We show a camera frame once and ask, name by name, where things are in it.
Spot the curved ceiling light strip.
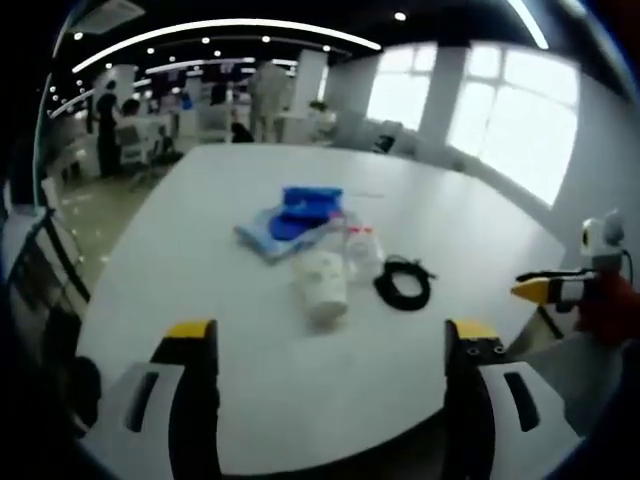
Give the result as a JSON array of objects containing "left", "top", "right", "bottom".
[{"left": 69, "top": 18, "right": 384, "bottom": 75}]

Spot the white office chair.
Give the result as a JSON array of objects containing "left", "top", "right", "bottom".
[{"left": 115, "top": 123, "right": 171, "bottom": 169}]

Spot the blue white plastic package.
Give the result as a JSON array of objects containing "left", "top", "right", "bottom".
[{"left": 233, "top": 203, "right": 346, "bottom": 266}]

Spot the clear bottle red cap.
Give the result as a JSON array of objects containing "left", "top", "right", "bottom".
[
  {"left": 343, "top": 225, "right": 369, "bottom": 284},
  {"left": 360, "top": 225, "right": 387, "bottom": 275}
]

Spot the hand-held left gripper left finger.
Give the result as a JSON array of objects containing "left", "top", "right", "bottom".
[{"left": 79, "top": 318, "right": 221, "bottom": 480}]

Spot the blue cloth item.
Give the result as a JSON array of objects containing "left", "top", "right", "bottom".
[{"left": 280, "top": 185, "right": 346, "bottom": 224}]

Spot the large window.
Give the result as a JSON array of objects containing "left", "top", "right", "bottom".
[{"left": 367, "top": 42, "right": 581, "bottom": 207}]

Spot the white paper cup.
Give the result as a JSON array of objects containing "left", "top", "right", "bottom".
[{"left": 291, "top": 249, "right": 350, "bottom": 327}]

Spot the black office chair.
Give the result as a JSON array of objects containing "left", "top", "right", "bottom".
[{"left": 3, "top": 207, "right": 92, "bottom": 321}]

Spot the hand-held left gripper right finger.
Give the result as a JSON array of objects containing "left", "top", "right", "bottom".
[{"left": 443, "top": 318, "right": 587, "bottom": 480}]

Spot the black cable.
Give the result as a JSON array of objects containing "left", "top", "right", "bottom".
[{"left": 373, "top": 254, "right": 439, "bottom": 312}]

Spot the potted green plant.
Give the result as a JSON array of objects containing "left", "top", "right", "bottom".
[{"left": 308, "top": 98, "right": 337, "bottom": 135}]

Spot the white table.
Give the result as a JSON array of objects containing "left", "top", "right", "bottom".
[{"left": 74, "top": 143, "right": 569, "bottom": 462}]

